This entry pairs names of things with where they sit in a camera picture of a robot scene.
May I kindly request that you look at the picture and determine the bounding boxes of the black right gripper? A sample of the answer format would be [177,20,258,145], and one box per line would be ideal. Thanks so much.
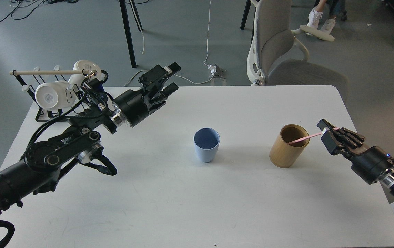
[317,119,394,185]

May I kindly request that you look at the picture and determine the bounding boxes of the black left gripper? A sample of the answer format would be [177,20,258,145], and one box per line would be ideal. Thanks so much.
[115,62,181,127]

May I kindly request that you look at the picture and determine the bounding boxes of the pink chopstick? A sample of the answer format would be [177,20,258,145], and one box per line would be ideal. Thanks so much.
[287,128,328,145]

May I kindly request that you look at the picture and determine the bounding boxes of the blue cup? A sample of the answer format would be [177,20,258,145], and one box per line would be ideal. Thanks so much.
[193,127,220,162]

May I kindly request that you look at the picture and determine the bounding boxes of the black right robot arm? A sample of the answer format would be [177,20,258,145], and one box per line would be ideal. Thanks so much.
[317,119,394,196]

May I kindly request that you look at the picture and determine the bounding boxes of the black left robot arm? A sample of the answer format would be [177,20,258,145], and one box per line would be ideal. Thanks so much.
[0,62,181,248]

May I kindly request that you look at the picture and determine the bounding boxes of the bamboo cylindrical holder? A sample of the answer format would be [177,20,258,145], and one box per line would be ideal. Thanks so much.
[269,124,309,168]

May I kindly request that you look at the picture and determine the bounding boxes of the grey office chair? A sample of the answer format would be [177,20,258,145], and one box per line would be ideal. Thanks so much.
[246,0,348,102]

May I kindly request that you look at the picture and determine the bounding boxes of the white mug rear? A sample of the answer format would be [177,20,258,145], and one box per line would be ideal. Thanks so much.
[69,60,104,91]

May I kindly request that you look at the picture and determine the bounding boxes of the white mug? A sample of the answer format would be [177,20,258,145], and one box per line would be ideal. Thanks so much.
[69,60,104,91]
[35,81,77,111]

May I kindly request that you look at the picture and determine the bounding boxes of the black table legs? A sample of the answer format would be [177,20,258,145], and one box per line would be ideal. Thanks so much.
[118,0,143,68]

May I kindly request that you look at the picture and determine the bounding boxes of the white sneaker right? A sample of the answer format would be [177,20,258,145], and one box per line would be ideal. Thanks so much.
[320,18,336,35]

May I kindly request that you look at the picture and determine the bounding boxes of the white sneaker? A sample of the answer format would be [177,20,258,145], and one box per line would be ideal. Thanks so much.
[307,8,323,29]
[320,18,336,35]

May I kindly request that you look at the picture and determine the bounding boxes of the white sneaker left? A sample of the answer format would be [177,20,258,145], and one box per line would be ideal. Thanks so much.
[307,8,323,29]

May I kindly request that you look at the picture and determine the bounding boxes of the white mug front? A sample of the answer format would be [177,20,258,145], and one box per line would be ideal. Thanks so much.
[35,81,77,111]

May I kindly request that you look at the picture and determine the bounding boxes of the white cable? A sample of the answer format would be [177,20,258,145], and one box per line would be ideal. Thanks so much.
[124,0,215,86]

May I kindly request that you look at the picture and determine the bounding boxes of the black wire mug rack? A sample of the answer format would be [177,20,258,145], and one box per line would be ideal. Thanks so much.
[10,68,109,123]

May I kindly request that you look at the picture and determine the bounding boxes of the black floor cables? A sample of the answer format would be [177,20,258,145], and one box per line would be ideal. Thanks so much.
[0,0,80,41]

